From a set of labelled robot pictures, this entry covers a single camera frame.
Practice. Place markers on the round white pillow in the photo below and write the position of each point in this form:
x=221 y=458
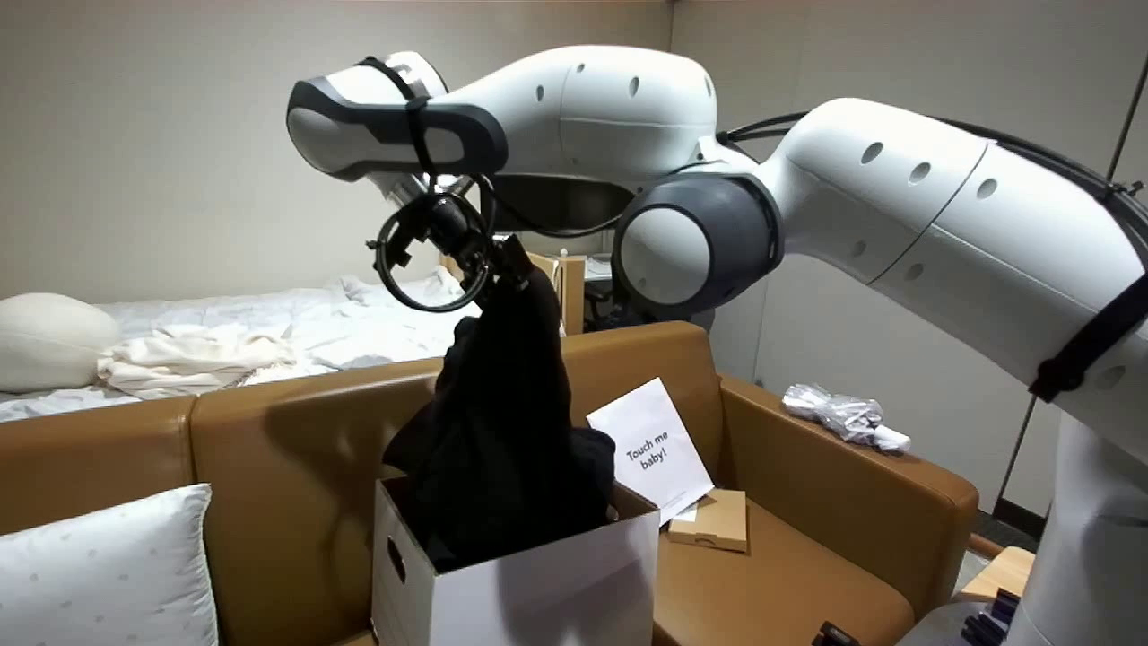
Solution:
x=47 y=342

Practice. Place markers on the brown leather sofa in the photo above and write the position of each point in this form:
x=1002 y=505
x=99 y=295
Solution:
x=298 y=444

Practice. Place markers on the light wooden block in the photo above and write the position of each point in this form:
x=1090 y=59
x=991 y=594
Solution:
x=998 y=572

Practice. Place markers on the white crumpled plastic bag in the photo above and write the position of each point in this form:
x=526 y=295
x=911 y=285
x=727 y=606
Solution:
x=846 y=418

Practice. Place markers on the white paper sign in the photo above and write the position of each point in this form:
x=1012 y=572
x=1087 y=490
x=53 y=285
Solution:
x=652 y=451

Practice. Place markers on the white cardboard box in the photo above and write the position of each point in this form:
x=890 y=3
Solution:
x=541 y=594

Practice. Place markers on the white rumpled bedding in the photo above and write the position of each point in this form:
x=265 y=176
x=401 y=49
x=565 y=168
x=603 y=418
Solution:
x=240 y=342

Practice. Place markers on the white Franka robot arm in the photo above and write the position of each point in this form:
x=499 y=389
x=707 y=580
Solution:
x=900 y=202

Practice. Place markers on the white dotted square pillow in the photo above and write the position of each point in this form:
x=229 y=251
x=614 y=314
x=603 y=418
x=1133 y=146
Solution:
x=104 y=577

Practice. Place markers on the black office chair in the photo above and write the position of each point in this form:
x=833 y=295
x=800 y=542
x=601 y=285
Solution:
x=603 y=305

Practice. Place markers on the small flat cardboard box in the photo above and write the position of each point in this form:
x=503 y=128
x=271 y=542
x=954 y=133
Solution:
x=711 y=523

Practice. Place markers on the black cloth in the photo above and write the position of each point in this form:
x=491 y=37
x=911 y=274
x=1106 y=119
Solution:
x=503 y=444

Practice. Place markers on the small black object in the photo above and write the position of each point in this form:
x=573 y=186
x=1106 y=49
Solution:
x=833 y=638

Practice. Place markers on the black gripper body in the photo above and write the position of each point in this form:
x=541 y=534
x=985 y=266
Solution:
x=455 y=234

